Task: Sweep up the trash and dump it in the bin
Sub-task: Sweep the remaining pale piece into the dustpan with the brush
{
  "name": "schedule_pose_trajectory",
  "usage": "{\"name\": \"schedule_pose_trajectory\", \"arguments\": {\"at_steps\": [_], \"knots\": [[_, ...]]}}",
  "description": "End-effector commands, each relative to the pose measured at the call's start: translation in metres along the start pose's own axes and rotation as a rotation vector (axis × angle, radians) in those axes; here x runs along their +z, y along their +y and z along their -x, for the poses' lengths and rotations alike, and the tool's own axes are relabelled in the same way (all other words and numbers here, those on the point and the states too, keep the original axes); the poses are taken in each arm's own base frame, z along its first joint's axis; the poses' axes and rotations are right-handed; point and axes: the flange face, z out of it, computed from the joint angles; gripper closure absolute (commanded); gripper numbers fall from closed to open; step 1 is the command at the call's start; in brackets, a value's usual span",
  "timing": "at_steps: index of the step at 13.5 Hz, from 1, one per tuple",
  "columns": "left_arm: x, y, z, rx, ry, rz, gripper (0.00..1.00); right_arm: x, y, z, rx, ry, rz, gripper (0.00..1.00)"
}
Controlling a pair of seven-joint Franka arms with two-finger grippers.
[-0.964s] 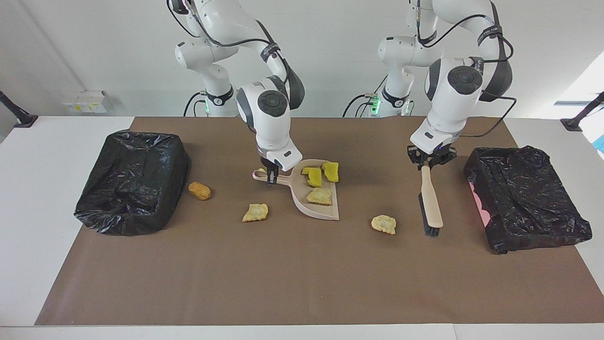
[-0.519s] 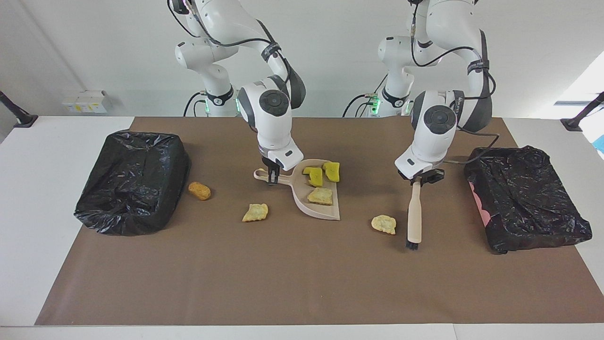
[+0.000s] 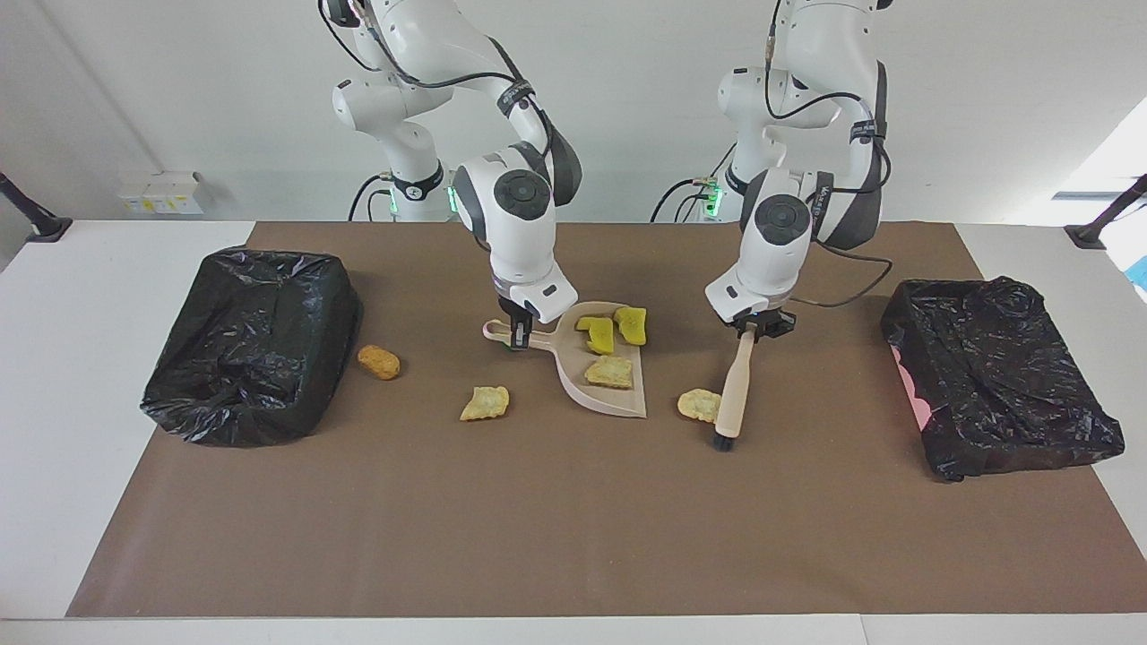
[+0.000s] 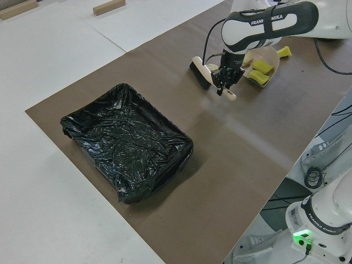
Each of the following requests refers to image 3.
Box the beige brush with black bristles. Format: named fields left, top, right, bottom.
left=712, top=324, right=761, bottom=452

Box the beige plastic dustpan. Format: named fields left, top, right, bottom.
left=482, top=301, right=648, bottom=419

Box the rounded pale foam chunk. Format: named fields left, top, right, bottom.
left=677, top=389, right=723, bottom=424

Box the blocky pale foam chunk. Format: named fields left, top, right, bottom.
left=584, top=356, right=634, bottom=391

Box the black bagged pink bin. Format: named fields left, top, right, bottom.
left=880, top=276, right=1126, bottom=483

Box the black bagged tall bin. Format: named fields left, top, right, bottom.
left=140, top=247, right=365, bottom=449

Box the jagged pale foam chunk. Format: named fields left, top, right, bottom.
left=460, top=385, right=511, bottom=423

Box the orange-brown foam nugget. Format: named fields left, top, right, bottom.
left=357, top=344, right=401, bottom=381

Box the brown table mat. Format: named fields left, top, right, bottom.
left=65, top=221, right=1147, bottom=619

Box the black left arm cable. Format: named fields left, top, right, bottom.
left=763, top=0, right=895, bottom=310

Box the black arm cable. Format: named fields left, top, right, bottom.
left=318, top=0, right=556, bottom=180
left=763, top=0, right=895, bottom=310

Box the black base cable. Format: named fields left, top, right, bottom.
left=651, top=134, right=745, bottom=223
left=348, top=173, right=400, bottom=222

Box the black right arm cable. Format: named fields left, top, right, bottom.
left=318, top=0, right=556, bottom=180

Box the white wall socket box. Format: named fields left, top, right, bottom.
left=118, top=171, right=205, bottom=216

